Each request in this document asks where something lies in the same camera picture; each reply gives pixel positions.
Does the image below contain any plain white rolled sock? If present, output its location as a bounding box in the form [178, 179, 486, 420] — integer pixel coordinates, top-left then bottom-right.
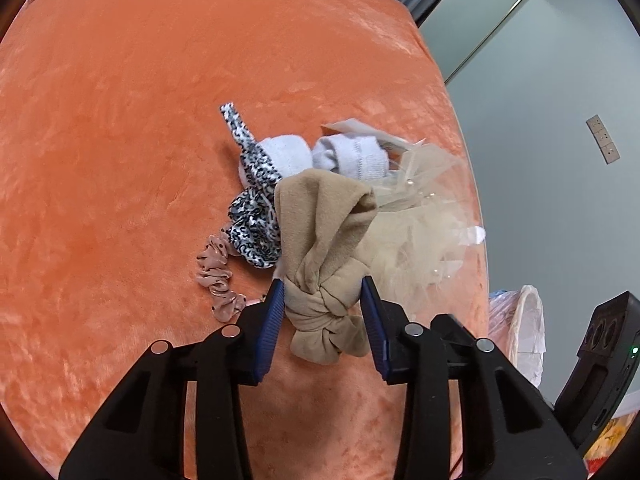
[239, 135, 314, 187]

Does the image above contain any white paper tag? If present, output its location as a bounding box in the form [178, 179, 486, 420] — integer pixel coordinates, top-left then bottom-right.
[320, 118, 426, 161]

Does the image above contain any pink dotted scrunchie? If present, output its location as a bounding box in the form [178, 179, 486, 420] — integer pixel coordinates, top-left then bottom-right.
[196, 234, 248, 323]

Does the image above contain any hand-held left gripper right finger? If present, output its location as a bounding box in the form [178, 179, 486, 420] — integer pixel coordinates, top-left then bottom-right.
[361, 275, 588, 480]

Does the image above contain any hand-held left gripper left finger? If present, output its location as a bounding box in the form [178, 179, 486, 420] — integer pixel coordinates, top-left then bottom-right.
[59, 277, 287, 480]

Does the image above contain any wall socket panel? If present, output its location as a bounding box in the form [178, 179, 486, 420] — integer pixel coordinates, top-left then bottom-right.
[586, 115, 621, 165]

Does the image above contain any beige knotted headband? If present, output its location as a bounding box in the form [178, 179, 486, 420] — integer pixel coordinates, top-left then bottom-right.
[274, 167, 378, 365]

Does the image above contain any colourful printed cloth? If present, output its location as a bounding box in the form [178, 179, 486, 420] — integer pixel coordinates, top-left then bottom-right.
[584, 410, 632, 462]

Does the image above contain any beige tulle veil with pearls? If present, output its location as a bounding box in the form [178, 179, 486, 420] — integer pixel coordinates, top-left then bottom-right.
[372, 142, 487, 312]

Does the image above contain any white lined trash bin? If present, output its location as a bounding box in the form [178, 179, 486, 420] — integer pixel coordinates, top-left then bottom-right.
[487, 285, 547, 389]

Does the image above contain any orange plush blanket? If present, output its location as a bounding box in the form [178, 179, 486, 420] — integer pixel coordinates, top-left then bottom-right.
[0, 0, 493, 480]

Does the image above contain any leopard print scrunchie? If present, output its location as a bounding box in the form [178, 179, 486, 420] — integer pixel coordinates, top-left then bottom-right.
[220, 102, 283, 269]

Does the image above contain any ribbed white rolled sock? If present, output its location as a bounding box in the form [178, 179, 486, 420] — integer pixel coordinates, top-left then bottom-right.
[312, 135, 391, 181]

